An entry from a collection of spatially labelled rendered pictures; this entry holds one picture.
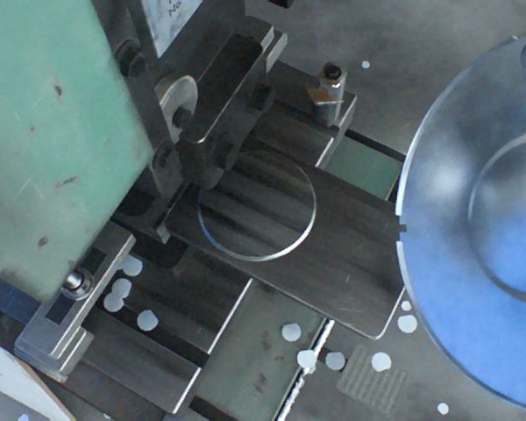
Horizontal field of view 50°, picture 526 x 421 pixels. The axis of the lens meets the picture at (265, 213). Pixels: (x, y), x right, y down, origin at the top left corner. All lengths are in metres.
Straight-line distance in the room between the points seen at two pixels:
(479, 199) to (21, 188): 0.37
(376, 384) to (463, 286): 0.70
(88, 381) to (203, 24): 0.48
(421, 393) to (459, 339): 0.86
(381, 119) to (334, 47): 0.90
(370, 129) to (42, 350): 0.50
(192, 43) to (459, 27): 1.46
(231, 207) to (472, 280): 0.25
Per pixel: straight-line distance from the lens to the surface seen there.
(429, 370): 1.38
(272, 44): 0.76
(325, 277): 0.57
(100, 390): 0.74
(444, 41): 1.78
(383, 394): 1.19
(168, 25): 0.37
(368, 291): 0.57
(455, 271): 0.52
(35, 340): 0.63
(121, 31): 0.26
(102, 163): 0.27
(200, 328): 0.64
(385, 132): 0.81
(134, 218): 0.49
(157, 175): 0.35
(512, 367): 0.49
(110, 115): 0.26
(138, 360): 0.65
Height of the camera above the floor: 1.33
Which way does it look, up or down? 68 degrees down
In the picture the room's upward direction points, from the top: 3 degrees counter-clockwise
